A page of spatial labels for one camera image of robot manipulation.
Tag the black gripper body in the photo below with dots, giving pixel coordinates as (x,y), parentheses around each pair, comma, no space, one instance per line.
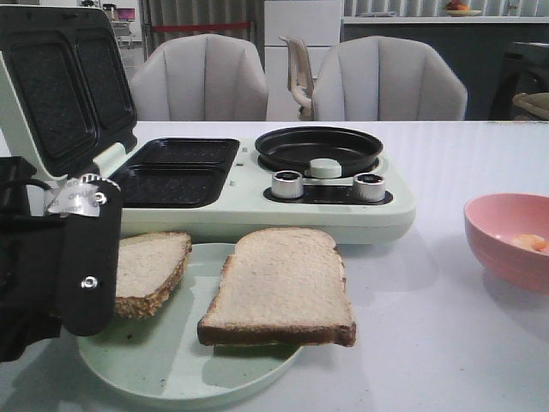
(59,256)

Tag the small bread slice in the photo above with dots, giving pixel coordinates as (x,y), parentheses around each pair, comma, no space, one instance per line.
(150,266)

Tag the mint green sandwich maker lid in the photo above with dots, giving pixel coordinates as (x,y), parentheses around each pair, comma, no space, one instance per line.
(66,105)

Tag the large bread slice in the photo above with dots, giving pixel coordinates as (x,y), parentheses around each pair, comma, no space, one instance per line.
(281,285)

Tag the pink plastic bowl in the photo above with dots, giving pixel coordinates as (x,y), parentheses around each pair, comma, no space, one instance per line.
(493,220)

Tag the orange cooked shrimp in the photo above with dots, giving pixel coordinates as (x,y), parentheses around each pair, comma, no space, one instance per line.
(530,242)

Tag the mint green breakfast maker base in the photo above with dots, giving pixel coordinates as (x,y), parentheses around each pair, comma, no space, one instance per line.
(216,190)

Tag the mint green plate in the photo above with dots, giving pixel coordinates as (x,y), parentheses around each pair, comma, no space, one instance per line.
(159,361)

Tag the grey upholstered chair left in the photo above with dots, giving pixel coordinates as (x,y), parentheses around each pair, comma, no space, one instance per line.
(206,77)

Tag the grey upholstered chair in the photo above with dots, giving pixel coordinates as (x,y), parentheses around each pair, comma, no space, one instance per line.
(206,77)
(380,78)

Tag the silver left control knob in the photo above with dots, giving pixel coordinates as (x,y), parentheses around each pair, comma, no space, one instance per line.
(287,184)

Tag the silver control knob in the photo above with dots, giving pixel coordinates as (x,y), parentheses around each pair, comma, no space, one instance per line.
(368,187)
(287,184)

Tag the metal shelf cart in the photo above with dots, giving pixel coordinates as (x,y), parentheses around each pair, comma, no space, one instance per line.
(121,18)

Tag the red barrier tape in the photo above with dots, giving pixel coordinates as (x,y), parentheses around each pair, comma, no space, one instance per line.
(211,27)

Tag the black round frying pan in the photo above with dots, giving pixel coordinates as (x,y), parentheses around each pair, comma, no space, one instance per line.
(294,148)

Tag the beige office chair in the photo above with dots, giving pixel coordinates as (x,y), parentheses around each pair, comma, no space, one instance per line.
(300,81)

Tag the silver right control knob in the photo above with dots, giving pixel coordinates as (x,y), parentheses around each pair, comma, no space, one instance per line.
(368,187)

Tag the white refrigerator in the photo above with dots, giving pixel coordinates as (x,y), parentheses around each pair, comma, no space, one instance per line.
(297,36)

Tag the grey upholstered chair right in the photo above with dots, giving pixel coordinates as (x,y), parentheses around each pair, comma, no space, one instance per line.
(380,78)

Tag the fruit bowl on counter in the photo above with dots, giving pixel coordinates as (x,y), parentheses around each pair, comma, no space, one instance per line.
(456,8)

